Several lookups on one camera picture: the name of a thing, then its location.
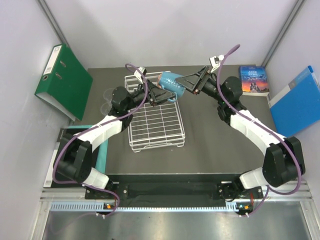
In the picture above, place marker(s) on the orange mug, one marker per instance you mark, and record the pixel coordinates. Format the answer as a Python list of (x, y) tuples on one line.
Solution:
[(159, 81)]

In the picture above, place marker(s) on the teal mug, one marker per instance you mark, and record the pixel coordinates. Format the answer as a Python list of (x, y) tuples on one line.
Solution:
[(168, 83)]

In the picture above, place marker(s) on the white wire dish rack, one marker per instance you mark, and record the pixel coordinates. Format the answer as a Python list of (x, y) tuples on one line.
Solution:
[(156, 126)]

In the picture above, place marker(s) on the clear faceted plastic cup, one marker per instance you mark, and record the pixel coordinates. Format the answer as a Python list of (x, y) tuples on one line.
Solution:
[(108, 94)]

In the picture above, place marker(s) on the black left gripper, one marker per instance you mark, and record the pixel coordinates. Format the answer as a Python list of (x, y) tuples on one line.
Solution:
[(157, 95)]

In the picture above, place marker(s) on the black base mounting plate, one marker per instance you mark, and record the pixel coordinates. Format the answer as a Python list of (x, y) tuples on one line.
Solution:
[(212, 190)]

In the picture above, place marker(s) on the clear heavy-base glass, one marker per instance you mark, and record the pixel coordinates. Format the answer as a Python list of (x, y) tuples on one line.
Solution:
[(105, 108)]

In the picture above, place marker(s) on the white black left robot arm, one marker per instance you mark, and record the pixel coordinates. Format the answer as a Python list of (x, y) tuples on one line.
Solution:
[(124, 105)]

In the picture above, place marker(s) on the aluminium frame rail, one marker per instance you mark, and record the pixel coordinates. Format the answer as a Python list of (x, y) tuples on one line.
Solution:
[(77, 194)]

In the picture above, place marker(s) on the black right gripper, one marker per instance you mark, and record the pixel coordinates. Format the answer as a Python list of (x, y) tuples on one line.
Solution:
[(195, 82)]

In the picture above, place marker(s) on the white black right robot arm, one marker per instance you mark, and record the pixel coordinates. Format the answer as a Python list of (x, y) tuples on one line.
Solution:
[(283, 156)]

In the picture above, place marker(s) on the black notebook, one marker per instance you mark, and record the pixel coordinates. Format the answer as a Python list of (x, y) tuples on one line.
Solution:
[(63, 135)]

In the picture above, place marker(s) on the Jane Eyre paperback book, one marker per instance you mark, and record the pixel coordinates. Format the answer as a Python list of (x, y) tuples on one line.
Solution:
[(254, 80)]

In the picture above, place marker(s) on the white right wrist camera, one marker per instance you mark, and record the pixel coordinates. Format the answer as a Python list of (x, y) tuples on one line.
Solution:
[(215, 62)]

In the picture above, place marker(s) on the blue folder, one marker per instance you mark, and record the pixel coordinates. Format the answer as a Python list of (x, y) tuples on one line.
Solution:
[(297, 105)]

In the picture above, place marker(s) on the green lever arch binder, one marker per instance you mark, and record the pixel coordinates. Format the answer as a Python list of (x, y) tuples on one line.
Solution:
[(65, 84)]

